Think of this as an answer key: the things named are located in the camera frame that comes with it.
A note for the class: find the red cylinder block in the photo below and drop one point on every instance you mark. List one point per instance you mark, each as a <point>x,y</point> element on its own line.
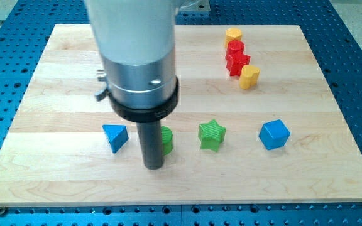
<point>234,47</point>

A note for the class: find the green star block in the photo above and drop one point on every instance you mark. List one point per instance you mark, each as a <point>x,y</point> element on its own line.
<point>211,134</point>

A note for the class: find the yellow heart block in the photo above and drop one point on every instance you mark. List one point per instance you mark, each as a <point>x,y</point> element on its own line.
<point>248,76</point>

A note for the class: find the wooden board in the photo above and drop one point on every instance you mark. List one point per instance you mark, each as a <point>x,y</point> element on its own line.
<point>56,154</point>

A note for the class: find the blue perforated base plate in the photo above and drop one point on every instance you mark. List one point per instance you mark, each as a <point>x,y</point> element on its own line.
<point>335,37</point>

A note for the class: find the blue cube block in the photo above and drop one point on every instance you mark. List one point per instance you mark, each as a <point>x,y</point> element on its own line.
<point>274,134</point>

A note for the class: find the yellow hexagon block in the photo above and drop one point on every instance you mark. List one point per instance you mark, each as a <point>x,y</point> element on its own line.
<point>232,34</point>

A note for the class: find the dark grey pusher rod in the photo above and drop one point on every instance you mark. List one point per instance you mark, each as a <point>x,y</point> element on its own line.
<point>150,136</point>

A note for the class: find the blue triangle block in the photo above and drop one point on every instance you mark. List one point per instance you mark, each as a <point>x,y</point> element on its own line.
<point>116,135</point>

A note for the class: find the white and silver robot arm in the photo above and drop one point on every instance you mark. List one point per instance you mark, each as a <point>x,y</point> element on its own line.
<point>136,41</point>

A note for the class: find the green cylinder block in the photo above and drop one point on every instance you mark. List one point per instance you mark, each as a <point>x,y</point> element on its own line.
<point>167,140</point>

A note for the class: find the red cross block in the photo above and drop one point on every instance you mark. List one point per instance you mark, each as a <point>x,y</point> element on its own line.
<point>236,61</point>

